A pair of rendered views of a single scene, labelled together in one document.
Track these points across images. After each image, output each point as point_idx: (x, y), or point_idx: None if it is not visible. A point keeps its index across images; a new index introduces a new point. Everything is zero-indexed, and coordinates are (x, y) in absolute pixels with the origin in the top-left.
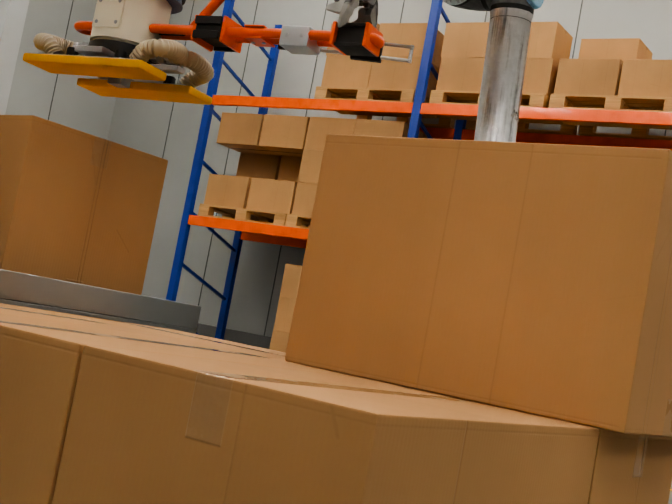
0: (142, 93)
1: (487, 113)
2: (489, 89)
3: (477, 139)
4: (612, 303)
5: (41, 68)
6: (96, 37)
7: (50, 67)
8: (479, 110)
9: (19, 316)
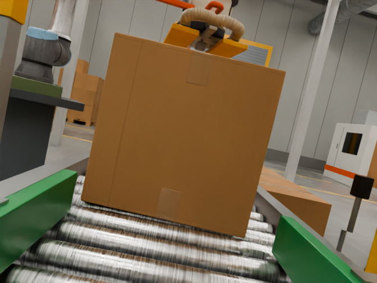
0: (181, 43)
1: (73, 12)
2: (76, 0)
3: (68, 22)
4: None
5: (232, 46)
6: (223, 30)
7: (232, 49)
8: (69, 8)
9: (264, 178)
